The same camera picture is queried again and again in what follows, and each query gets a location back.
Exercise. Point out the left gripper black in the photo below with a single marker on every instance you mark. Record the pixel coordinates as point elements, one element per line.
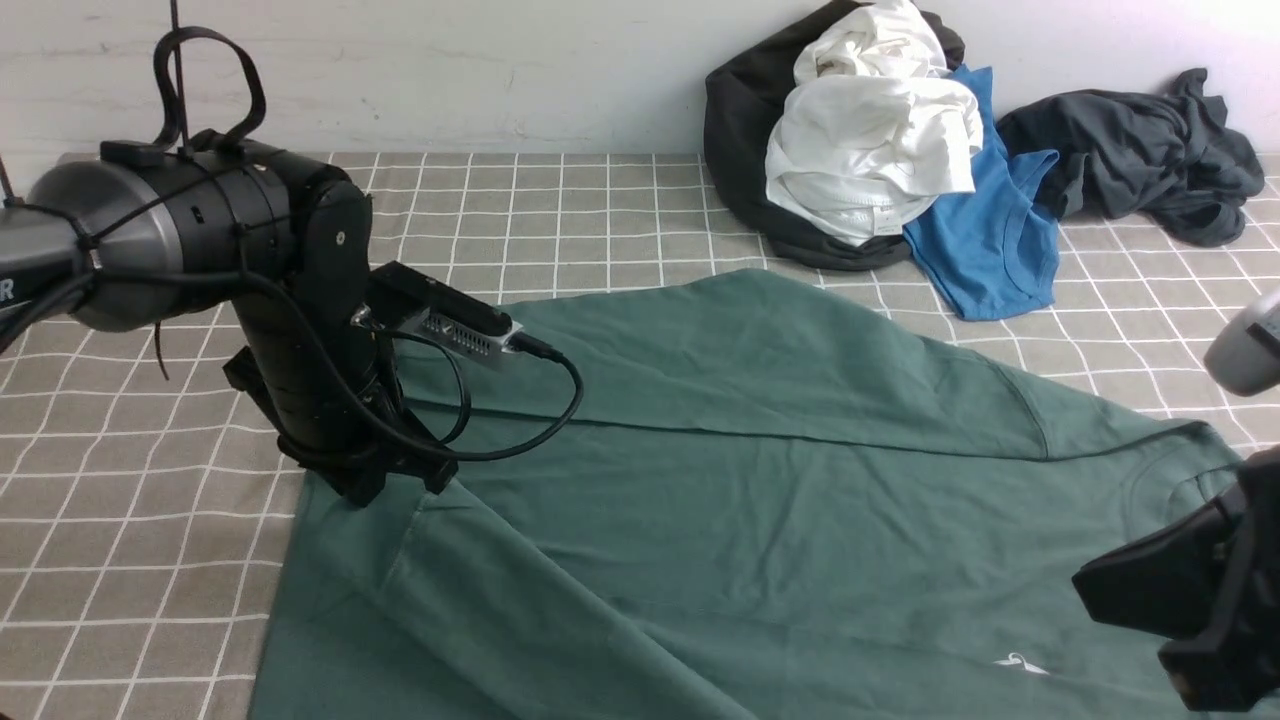
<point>287,380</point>

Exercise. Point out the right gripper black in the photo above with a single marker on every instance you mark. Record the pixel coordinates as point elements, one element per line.
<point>1209,585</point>

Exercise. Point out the green long sleeve shirt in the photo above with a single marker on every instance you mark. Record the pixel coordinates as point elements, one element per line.
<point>772,503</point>

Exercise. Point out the left robot arm black grey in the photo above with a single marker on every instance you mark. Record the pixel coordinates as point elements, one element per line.
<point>138,237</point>

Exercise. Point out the blue shirt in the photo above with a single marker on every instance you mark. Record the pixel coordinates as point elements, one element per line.
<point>993,253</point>

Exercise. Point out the dark grey crumpled shirt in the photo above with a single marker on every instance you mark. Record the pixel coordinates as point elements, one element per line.
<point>1170,156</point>

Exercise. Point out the white crumpled shirt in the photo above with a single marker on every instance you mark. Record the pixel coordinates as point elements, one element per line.
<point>876,127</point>

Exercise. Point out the grey checkered tablecloth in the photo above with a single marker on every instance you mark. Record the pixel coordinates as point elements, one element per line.
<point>146,510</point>

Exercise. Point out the black garment in pile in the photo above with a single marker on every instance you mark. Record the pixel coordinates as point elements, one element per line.
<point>745,100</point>

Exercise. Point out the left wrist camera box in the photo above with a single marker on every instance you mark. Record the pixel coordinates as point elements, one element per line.
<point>450,318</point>

